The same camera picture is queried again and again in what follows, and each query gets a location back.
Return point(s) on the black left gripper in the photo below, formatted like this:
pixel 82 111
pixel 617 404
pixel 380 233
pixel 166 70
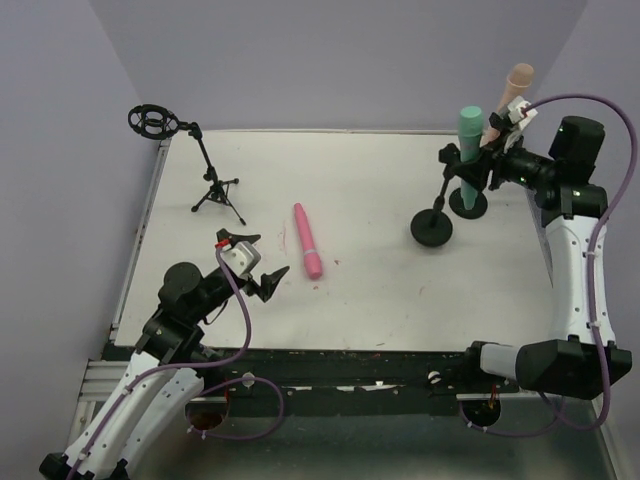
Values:
pixel 248 282

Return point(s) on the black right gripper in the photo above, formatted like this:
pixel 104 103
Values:
pixel 480 167

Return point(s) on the black round-base microphone stand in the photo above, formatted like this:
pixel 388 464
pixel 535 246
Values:
pixel 494 149

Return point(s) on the mint green microphone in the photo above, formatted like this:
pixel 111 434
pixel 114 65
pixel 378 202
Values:
pixel 470 133

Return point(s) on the pink microphone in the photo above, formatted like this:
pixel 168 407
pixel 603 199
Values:
pixel 311 258

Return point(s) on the black clip round-base stand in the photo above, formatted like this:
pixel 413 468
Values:
pixel 432 227

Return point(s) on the peach microphone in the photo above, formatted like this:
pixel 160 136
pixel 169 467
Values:
pixel 517 83

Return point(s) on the black tripod shock-mount stand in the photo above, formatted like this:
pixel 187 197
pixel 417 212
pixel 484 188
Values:
pixel 188 163

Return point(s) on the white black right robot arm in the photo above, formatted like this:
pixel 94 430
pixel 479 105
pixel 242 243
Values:
pixel 580 357

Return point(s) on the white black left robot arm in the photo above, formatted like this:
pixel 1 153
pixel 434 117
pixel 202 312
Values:
pixel 169 364

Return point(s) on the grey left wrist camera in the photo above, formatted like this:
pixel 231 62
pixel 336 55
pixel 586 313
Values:
pixel 241 259

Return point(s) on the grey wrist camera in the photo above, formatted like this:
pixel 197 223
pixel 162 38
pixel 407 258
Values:
pixel 519 114
pixel 241 259

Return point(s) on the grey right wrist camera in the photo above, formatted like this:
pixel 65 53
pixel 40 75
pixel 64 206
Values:
pixel 519 114

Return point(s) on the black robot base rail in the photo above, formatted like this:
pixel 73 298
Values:
pixel 309 383

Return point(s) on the aluminium frame rail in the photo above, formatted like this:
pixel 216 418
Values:
pixel 101 377

